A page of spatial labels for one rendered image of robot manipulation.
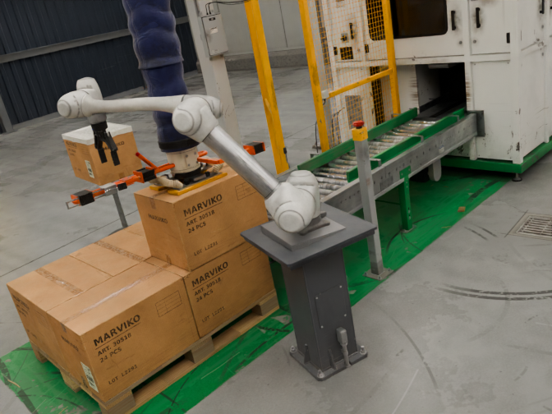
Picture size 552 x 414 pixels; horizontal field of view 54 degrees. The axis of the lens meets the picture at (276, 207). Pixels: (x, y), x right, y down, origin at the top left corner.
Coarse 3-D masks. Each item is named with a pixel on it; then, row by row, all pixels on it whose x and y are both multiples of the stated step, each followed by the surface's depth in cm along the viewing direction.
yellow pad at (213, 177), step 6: (210, 174) 305; (216, 174) 303; (222, 174) 303; (186, 180) 293; (198, 180) 298; (204, 180) 297; (210, 180) 298; (186, 186) 290; (192, 186) 291; (198, 186) 293; (168, 192) 292; (174, 192) 287; (180, 192) 286
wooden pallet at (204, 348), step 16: (256, 304) 331; (272, 304) 340; (240, 320) 336; (256, 320) 333; (208, 336) 307; (224, 336) 324; (192, 352) 301; (208, 352) 309; (160, 368) 288; (176, 368) 303; (192, 368) 303; (80, 384) 288; (160, 384) 292; (96, 400) 276; (112, 400) 270; (128, 400) 276; (144, 400) 283
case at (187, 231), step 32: (160, 192) 297; (192, 192) 287; (224, 192) 299; (256, 192) 316; (160, 224) 296; (192, 224) 288; (224, 224) 303; (256, 224) 319; (160, 256) 311; (192, 256) 291
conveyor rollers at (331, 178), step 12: (396, 132) 465; (408, 132) 464; (372, 144) 451; (384, 144) 442; (348, 156) 428; (372, 156) 420; (324, 168) 412; (336, 168) 406; (348, 168) 405; (324, 180) 390; (336, 180) 383; (324, 192) 368
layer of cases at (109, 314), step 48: (144, 240) 346; (48, 288) 306; (96, 288) 295; (144, 288) 285; (192, 288) 295; (240, 288) 319; (48, 336) 297; (96, 336) 259; (144, 336) 278; (192, 336) 300; (96, 384) 265
